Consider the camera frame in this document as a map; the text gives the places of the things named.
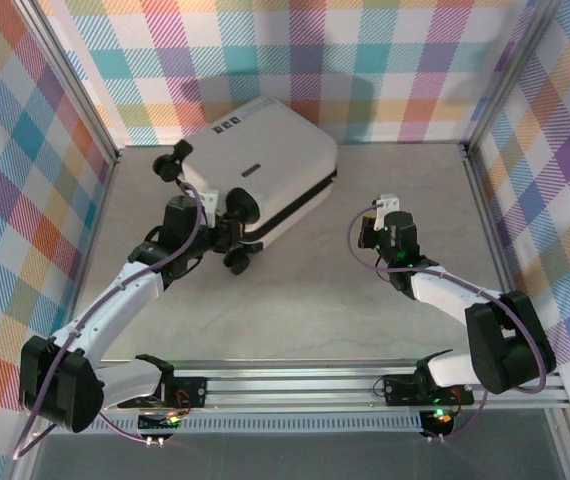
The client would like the white hard-shell suitcase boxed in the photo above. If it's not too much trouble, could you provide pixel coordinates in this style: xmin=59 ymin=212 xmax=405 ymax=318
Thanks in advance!
xmin=152 ymin=97 xmax=340 ymax=276

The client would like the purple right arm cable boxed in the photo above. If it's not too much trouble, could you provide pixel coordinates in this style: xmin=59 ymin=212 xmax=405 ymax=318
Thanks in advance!
xmin=347 ymin=198 xmax=557 ymax=445

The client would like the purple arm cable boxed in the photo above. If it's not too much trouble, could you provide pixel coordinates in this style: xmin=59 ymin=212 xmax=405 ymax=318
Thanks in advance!
xmin=347 ymin=198 xmax=557 ymax=445
xmin=12 ymin=180 xmax=204 ymax=459

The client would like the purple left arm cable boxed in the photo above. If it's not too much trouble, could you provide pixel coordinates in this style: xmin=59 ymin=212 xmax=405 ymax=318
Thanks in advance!
xmin=12 ymin=180 xmax=204 ymax=459

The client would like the aluminium side rail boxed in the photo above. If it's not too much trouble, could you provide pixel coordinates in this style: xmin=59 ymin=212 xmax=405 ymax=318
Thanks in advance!
xmin=54 ymin=147 xmax=124 ymax=374
xmin=460 ymin=142 xmax=537 ymax=369

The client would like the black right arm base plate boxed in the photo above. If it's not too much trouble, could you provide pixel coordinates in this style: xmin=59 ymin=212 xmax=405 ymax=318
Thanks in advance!
xmin=383 ymin=372 xmax=475 ymax=405

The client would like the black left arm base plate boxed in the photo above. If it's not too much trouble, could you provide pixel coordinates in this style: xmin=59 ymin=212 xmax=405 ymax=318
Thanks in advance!
xmin=117 ymin=375 xmax=209 ymax=409

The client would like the aluminium cross rail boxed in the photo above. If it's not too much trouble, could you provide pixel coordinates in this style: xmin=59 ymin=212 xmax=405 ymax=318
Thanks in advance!
xmin=19 ymin=357 xmax=570 ymax=416

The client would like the aluminium upright post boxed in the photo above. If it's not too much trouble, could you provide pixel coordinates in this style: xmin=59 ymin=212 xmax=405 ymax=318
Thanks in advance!
xmin=464 ymin=0 xmax=562 ymax=156
xmin=14 ymin=0 xmax=122 ymax=166

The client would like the slotted grey cable duct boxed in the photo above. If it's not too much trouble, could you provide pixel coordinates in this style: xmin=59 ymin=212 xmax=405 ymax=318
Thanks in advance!
xmin=44 ymin=412 xmax=426 ymax=436

